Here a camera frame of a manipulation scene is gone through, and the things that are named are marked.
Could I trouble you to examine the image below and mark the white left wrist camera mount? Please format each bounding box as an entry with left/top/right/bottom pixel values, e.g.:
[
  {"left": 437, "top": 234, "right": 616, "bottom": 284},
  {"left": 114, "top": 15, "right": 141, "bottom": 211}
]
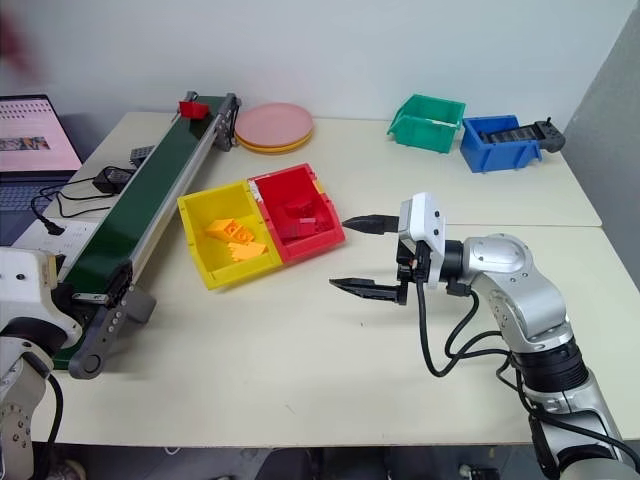
[{"left": 0, "top": 246, "right": 84, "bottom": 352}]

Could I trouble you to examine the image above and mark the red storage bin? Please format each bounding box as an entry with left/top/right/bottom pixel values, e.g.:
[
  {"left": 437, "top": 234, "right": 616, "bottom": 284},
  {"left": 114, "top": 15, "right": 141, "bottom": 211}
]
[{"left": 247, "top": 162, "right": 348, "bottom": 265}]

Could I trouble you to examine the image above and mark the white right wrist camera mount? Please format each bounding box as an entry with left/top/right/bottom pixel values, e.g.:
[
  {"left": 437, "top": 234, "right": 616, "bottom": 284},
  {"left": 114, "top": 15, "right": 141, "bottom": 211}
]
[{"left": 398, "top": 191, "right": 447, "bottom": 291}]

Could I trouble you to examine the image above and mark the small red block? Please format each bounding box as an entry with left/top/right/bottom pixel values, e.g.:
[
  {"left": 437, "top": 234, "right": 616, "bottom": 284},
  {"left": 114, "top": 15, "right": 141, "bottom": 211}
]
[{"left": 178, "top": 99, "right": 211, "bottom": 122}]

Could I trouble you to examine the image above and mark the pink plate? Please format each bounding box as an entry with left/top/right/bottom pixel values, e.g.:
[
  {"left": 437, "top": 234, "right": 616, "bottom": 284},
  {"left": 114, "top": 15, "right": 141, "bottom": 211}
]
[{"left": 234, "top": 102, "right": 316, "bottom": 148}]

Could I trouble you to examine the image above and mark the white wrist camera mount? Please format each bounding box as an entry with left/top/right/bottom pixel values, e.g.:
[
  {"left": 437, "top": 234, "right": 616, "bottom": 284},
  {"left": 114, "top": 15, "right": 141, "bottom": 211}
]
[
  {"left": 0, "top": 246, "right": 84, "bottom": 352},
  {"left": 398, "top": 191, "right": 447, "bottom": 291}
]

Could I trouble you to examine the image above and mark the orange-yellow studded block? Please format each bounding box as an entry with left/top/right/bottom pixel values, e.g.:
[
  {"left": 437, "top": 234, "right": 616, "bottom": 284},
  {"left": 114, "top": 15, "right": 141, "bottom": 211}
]
[{"left": 227, "top": 223, "right": 257, "bottom": 245}]

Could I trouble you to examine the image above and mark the orange ridged wedge block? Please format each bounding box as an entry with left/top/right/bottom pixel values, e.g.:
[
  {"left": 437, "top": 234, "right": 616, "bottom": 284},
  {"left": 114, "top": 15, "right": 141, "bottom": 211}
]
[{"left": 224, "top": 241, "right": 270, "bottom": 263}]

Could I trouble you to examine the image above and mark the black power cable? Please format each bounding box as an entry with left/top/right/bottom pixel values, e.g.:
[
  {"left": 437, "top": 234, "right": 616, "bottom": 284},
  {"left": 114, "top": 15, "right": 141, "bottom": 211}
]
[{"left": 30, "top": 175, "right": 124, "bottom": 237}]

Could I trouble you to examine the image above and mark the green conveyor belt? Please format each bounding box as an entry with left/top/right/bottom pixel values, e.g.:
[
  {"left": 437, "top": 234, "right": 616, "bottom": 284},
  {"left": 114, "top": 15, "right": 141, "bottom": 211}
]
[{"left": 52, "top": 91, "right": 244, "bottom": 380}]

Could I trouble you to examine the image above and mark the yellow plate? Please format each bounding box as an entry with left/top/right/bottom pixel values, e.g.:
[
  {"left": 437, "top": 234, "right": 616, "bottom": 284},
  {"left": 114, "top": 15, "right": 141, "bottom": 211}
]
[{"left": 235, "top": 127, "right": 316, "bottom": 155}]

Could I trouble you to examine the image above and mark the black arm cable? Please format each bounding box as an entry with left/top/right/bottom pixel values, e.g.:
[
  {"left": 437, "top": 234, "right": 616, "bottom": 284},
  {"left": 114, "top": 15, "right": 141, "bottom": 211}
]
[
  {"left": 413, "top": 279, "right": 519, "bottom": 379},
  {"left": 27, "top": 349, "right": 66, "bottom": 480}
]

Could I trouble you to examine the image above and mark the flat red block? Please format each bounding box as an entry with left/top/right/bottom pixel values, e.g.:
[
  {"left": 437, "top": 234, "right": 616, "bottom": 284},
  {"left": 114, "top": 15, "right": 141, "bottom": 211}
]
[{"left": 275, "top": 217, "right": 337, "bottom": 246}]

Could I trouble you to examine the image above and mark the laptop with pink screen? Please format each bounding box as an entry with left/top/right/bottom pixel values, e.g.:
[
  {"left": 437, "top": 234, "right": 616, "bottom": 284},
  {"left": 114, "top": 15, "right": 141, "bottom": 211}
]
[{"left": 0, "top": 94, "right": 85, "bottom": 246}]

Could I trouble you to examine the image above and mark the black handheld controller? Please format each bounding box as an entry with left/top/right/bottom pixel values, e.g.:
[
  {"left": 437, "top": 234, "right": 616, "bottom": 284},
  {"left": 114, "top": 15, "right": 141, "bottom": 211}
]
[{"left": 478, "top": 116, "right": 568, "bottom": 154}]

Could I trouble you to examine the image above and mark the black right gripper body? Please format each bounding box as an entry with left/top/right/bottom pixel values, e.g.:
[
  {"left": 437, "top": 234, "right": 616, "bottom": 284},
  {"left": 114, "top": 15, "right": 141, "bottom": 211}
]
[{"left": 395, "top": 234, "right": 431, "bottom": 306}]

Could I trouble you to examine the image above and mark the yellow wedge block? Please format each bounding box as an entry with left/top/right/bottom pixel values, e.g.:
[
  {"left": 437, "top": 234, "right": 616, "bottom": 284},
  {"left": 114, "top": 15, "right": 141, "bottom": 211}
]
[{"left": 203, "top": 218, "right": 242, "bottom": 241}]

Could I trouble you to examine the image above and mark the green storage bin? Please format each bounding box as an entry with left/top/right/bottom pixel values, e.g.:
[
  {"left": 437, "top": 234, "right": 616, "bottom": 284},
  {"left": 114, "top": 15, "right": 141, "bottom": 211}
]
[{"left": 386, "top": 93, "right": 467, "bottom": 155}]

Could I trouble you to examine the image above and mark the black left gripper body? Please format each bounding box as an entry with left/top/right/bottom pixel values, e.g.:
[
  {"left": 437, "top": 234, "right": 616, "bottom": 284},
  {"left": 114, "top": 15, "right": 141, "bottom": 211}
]
[{"left": 50, "top": 283, "right": 99, "bottom": 329}]

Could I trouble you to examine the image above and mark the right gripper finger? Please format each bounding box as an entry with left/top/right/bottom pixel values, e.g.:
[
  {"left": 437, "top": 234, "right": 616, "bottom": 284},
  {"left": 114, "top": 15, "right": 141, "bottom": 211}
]
[
  {"left": 328, "top": 276, "right": 406, "bottom": 306},
  {"left": 344, "top": 213, "right": 401, "bottom": 237}
]

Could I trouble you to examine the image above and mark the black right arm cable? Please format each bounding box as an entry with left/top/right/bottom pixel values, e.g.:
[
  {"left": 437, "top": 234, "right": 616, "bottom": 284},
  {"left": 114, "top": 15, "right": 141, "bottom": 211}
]
[{"left": 413, "top": 279, "right": 519, "bottom": 379}]

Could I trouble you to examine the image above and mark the yellow storage bin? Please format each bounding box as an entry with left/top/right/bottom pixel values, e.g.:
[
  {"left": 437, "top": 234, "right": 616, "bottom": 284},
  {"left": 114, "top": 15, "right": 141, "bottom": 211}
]
[{"left": 176, "top": 180, "right": 284, "bottom": 293}]

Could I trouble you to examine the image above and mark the blue storage bin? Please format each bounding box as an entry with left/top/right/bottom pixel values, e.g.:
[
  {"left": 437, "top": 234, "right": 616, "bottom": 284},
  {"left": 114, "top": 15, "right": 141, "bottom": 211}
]
[{"left": 459, "top": 114, "right": 544, "bottom": 175}]

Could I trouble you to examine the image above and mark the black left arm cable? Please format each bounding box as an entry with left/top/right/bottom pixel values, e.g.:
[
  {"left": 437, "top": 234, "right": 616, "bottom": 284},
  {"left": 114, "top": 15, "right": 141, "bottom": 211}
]
[{"left": 27, "top": 349, "right": 66, "bottom": 480}]

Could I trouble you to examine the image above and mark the black power adapter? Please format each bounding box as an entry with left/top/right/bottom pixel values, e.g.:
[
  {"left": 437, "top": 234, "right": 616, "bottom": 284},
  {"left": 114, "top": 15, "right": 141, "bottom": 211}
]
[{"left": 93, "top": 166, "right": 137, "bottom": 194}]

